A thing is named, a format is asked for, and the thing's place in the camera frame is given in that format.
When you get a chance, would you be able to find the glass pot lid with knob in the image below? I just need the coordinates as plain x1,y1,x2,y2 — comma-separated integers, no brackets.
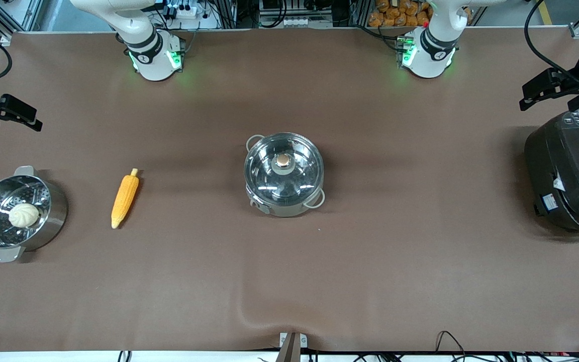
245,133,324,205

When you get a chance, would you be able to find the brown table mat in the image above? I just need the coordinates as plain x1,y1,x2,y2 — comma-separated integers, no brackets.
0,26,579,353

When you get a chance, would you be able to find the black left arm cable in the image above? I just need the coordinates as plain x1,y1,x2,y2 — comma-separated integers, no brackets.
524,0,579,87

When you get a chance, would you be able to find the black rice cooker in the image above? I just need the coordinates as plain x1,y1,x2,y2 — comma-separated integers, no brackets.
524,110,579,239

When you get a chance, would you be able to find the white power strip with plugs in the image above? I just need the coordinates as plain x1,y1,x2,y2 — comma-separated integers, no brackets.
166,2,206,20

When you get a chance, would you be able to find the long white power strip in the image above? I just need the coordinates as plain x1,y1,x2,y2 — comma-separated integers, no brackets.
282,17,334,28

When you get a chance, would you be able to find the metal table clamp bracket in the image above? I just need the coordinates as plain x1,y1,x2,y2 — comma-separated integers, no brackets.
275,331,309,362

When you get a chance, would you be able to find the yellow corn cob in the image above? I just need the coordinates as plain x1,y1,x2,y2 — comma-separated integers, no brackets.
111,168,140,230

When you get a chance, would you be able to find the bag of orange bread rolls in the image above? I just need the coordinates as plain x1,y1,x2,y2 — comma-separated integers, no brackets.
368,0,432,28

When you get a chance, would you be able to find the steel steamer pot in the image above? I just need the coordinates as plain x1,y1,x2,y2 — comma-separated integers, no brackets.
0,165,69,263

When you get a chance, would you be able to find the white steamed bun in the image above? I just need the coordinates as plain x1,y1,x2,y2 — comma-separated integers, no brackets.
8,203,40,229

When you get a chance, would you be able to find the steel cooking pot with handles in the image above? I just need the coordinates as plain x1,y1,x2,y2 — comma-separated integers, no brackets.
244,133,326,218

